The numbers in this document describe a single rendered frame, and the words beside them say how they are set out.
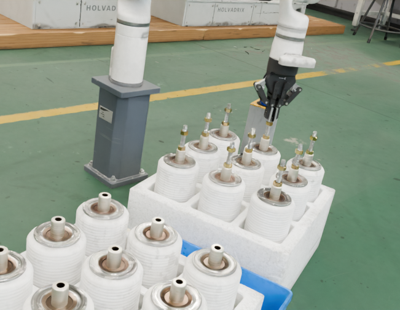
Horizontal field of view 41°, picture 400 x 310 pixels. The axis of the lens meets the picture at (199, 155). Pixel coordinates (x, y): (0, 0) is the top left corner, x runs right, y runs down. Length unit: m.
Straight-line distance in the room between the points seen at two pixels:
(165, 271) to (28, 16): 2.34
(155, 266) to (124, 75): 0.73
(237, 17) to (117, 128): 2.75
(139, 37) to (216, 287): 0.83
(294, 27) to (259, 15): 3.13
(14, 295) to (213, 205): 0.50
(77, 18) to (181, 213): 2.18
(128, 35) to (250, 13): 2.86
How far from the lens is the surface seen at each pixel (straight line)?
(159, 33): 3.52
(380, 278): 1.48
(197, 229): 1.16
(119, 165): 1.58
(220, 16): 4.03
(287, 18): 1.26
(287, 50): 1.27
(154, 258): 0.91
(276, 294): 1.12
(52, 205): 1.49
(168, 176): 1.19
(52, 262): 0.89
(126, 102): 1.51
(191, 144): 1.31
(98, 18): 3.29
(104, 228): 0.96
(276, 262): 1.12
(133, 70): 1.51
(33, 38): 3.00
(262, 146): 1.37
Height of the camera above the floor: 0.76
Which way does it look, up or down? 24 degrees down
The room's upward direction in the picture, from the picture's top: 10 degrees clockwise
